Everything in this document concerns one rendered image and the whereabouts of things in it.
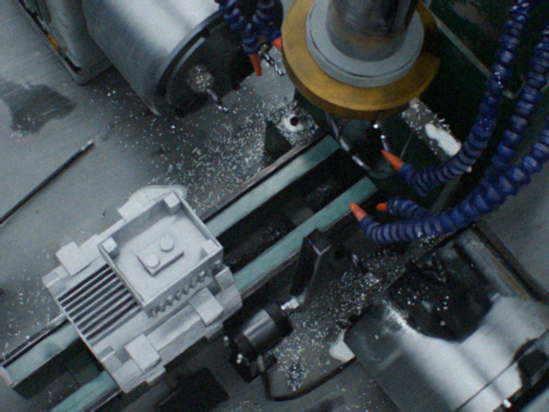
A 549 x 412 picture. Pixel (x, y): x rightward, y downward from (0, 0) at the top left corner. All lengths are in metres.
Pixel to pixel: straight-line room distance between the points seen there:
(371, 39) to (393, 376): 0.43
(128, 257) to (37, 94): 0.55
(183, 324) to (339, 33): 0.43
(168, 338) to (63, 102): 0.59
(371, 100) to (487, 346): 0.33
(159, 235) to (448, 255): 0.36
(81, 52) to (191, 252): 0.51
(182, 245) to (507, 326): 0.41
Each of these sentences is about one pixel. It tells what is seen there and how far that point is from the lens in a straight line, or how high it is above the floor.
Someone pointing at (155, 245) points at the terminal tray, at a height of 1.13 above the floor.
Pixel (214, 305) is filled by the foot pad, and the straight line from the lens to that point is 1.13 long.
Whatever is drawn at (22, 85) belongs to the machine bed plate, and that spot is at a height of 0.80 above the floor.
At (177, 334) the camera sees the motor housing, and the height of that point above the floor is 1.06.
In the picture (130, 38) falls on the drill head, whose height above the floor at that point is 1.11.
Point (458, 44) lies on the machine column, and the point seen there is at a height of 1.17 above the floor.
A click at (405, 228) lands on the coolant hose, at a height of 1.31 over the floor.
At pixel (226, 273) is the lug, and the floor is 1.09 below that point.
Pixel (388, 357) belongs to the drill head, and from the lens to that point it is 1.11.
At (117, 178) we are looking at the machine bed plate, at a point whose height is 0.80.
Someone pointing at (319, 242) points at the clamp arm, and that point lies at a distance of 0.97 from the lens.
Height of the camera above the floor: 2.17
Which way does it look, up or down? 68 degrees down
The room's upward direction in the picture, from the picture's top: 7 degrees clockwise
